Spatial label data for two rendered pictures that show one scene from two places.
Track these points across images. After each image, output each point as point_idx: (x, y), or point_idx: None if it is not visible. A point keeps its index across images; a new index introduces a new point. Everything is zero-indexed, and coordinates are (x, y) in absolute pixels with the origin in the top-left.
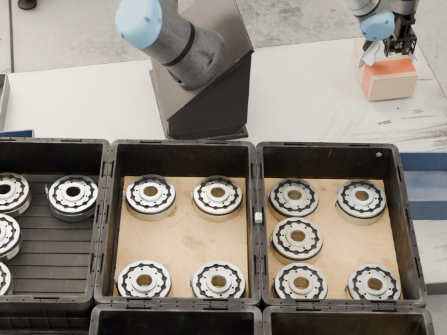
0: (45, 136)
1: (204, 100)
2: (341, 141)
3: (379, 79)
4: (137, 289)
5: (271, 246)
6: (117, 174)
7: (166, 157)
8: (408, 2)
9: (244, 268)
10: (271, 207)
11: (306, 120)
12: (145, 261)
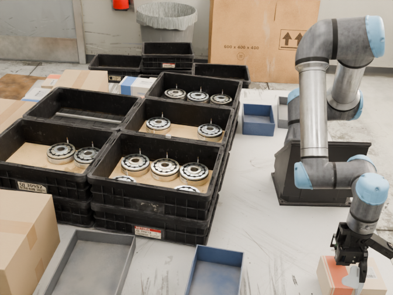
0: (282, 139)
1: (281, 157)
2: (273, 249)
3: (321, 259)
4: (154, 119)
5: None
6: (219, 116)
7: None
8: (349, 213)
9: None
10: None
11: (295, 236)
12: (169, 123)
